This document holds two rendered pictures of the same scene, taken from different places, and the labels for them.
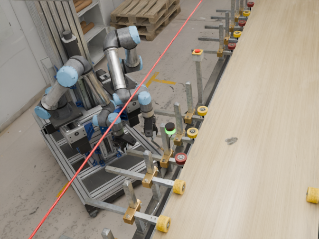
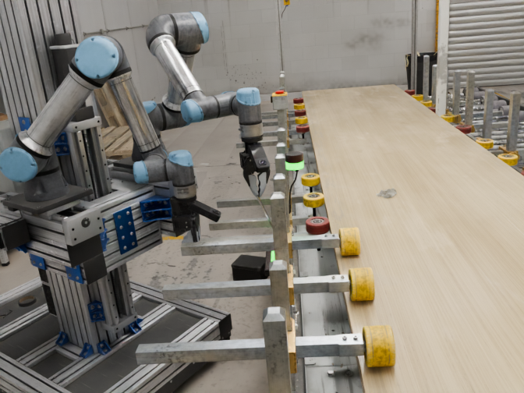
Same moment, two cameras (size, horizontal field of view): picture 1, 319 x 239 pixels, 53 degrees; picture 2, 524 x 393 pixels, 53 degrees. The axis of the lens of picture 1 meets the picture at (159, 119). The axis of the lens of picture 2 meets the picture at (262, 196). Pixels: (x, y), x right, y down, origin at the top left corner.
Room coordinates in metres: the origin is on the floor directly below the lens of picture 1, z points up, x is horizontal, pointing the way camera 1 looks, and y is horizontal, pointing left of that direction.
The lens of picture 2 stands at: (-0.01, 0.76, 1.60)
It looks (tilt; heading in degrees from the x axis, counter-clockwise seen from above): 20 degrees down; 335
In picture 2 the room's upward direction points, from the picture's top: 5 degrees counter-clockwise
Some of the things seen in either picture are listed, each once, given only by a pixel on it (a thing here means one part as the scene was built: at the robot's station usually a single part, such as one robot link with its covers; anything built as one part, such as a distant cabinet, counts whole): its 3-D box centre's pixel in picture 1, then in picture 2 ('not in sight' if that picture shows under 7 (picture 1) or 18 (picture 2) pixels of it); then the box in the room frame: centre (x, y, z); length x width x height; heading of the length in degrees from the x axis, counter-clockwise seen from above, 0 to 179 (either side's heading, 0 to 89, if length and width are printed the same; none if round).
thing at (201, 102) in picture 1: (199, 82); (284, 154); (2.16, -0.38, 0.93); 0.05 x 0.05 x 0.45; 61
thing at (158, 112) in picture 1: (179, 115); (266, 201); (1.94, -0.16, 0.80); 0.44 x 0.03 x 0.04; 61
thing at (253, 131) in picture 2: (146, 111); (250, 129); (1.53, 0.07, 1.23); 0.08 x 0.08 x 0.05
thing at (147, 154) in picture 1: (152, 178); (284, 249); (1.28, 0.11, 0.91); 0.04 x 0.04 x 0.48; 61
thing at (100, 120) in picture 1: (102, 119); (152, 170); (1.67, 0.38, 1.12); 0.11 x 0.11 x 0.08; 68
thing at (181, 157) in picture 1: (181, 162); (317, 235); (1.41, -0.09, 0.85); 0.08 x 0.08 x 0.11
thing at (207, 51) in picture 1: (212, 51); (271, 143); (2.82, -0.65, 0.81); 0.44 x 0.03 x 0.04; 61
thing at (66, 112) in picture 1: (61, 108); (44, 181); (1.93, 0.70, 1.09); 0.15 x 0.15 x 0.10
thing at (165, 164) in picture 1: (167, 158); not in sight; (1.47, -0.01, 0.85); 0.14 x 0.06 x 0.05; 151
